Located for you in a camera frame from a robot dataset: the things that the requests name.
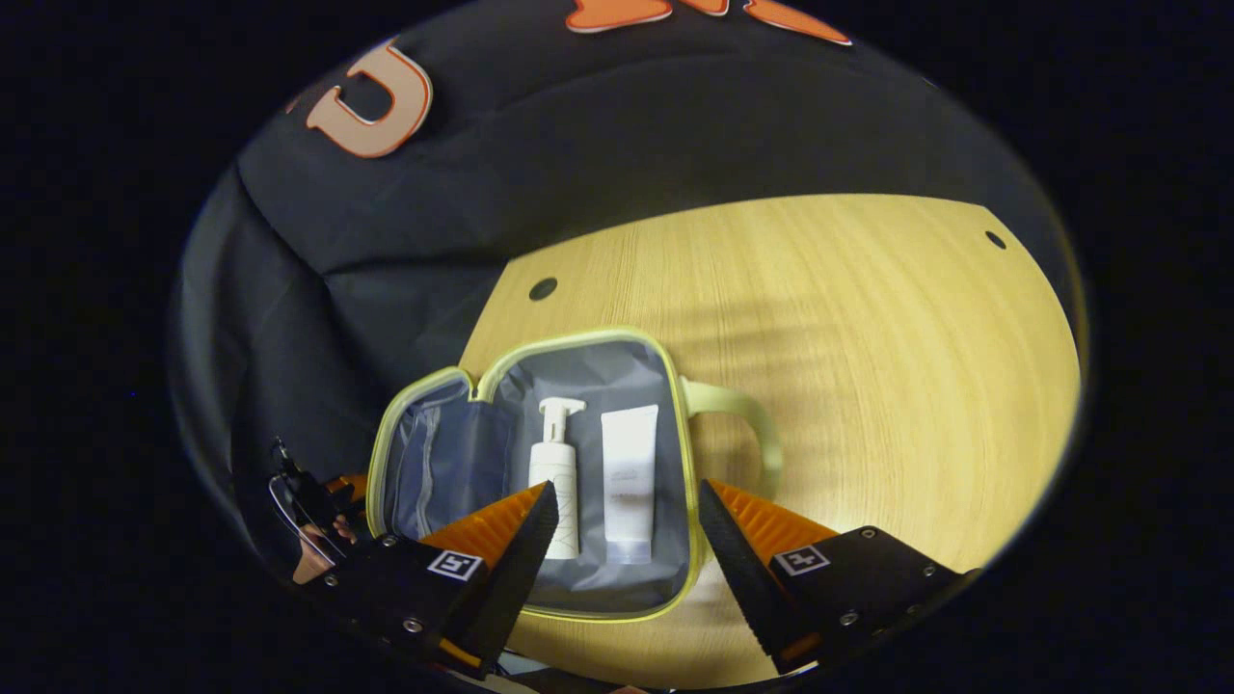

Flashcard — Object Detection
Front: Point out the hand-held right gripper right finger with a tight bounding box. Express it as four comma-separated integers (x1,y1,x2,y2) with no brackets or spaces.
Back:
698,479,982,676

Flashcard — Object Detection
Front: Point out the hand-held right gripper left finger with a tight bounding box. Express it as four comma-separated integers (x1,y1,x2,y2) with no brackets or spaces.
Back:
323,480,560,676

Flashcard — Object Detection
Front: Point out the white pump bottle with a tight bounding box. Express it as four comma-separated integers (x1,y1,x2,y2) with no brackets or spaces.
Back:
528,397,587,561

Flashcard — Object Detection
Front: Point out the white squeeze tube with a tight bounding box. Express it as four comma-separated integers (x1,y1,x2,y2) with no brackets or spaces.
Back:
601,404,660,566

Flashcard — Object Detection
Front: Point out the pale yellow suitcase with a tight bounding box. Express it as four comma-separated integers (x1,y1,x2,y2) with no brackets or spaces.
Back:
366,327,784,624

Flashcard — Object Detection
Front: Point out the black backdrop cloth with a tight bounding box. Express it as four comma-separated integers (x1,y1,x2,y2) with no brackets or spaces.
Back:
174,0,1061,541

